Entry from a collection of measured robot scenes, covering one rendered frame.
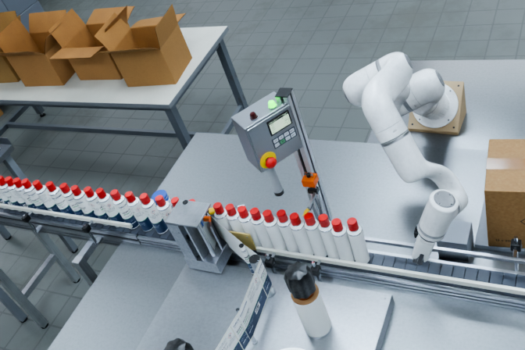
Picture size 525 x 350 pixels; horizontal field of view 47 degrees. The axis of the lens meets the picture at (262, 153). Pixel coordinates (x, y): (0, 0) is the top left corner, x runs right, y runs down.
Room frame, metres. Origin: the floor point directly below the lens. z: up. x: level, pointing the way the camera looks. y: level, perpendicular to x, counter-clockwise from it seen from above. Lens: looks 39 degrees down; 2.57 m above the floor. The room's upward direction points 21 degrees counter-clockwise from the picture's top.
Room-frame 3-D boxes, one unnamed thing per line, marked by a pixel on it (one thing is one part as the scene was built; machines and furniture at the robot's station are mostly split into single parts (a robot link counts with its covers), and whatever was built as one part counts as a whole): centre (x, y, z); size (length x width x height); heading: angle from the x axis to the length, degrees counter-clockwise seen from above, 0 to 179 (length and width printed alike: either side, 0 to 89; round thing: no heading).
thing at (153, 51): (3.34, 0.41, 0.97); 0.51 x 0.42 x 0.37; 149
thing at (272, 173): (1.62, -0.01, 1.18); 0.04 x 0.04 x 0.21
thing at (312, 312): (1.17, 0.03, 1.03); 0.09 x 0.09 x 0.30
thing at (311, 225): (1.45, -0.07, 0.98); 0.05 x 0.05 x 0.20
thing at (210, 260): (1.62, 0.32, 1.01); 0.14 x 0.13 x 0.26; 53
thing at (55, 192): (2.18, 0.91, 0.98); 0.05 x 0.05 x 0.20
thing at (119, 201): (1.96, 0.61, 0.98); 0.05 x 0.05 x 0.20
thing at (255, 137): (1.57, -0.04, 1.38); 0.17 x 0.10 x 0.19; 108
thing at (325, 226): (1.42, -0.11, 0.98); 0.05 x 0.05 x 0.20
